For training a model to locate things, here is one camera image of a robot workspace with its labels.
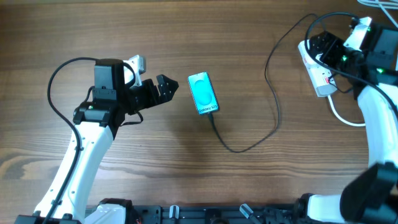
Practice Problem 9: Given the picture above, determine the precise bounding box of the white power strip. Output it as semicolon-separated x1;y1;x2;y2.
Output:
298;40;337;97

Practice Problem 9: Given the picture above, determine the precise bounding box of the teal screen Galaxy smartphone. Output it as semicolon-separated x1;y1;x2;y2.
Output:
187;72;220;115

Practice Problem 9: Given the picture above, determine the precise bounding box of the black USB charging cable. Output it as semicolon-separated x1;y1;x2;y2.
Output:
207;12;320;154

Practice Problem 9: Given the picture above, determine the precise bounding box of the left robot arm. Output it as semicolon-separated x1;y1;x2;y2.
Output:
16;58;178;223

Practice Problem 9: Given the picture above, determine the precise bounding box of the black right camera cable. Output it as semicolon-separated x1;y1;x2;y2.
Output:
303;11;398;119

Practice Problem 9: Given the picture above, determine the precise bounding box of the black camera cable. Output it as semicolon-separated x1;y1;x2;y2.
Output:
42;57;144;224
303;11;398;119

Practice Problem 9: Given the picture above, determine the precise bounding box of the white power strip cord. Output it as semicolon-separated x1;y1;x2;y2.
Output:
326;0;398;128

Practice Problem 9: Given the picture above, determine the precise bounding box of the black left camera cable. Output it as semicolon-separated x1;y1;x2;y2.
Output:
42;57;144;224

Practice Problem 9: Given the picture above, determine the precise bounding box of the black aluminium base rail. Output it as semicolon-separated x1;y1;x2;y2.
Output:
83;203;299;224

